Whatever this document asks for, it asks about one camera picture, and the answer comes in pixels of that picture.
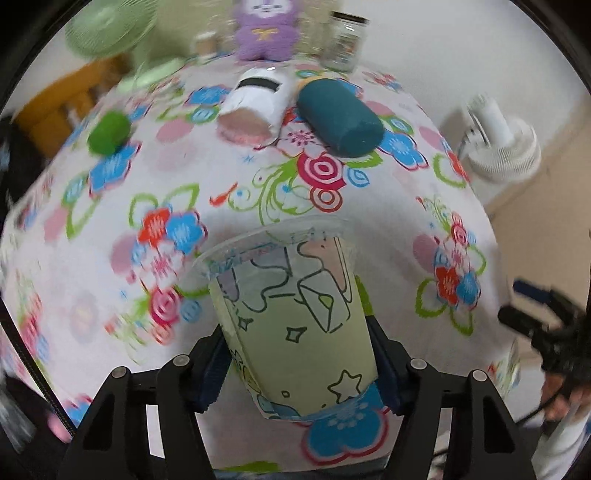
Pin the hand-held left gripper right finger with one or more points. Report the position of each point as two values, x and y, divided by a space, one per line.
387 369

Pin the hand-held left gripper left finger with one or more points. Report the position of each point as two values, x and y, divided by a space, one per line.
213 369

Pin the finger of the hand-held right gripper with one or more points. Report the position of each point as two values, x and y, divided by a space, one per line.
524 318

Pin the clear printed plastic cup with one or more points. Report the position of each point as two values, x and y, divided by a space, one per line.
295 318

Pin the person's right forearm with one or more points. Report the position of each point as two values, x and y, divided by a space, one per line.
561 443

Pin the teal cup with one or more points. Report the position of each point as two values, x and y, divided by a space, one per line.
339 116

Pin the green cup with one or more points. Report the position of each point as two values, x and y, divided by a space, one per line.
109 131

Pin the white cup with black band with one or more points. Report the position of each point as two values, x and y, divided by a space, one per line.
256 107

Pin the person's right hand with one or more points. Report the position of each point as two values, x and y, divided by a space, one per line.
561 404

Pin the white floor fan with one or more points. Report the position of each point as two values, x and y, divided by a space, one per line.
501 143

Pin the floral tablecloth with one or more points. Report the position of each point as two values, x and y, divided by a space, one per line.
258 194

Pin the wooden chair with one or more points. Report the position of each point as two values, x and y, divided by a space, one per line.
55 106

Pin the glass jar with lid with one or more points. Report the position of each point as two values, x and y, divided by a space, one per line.
345 41

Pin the purple plush toy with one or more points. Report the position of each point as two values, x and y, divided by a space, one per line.
265 28

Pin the green desk fan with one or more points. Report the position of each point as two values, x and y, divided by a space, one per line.
111 32

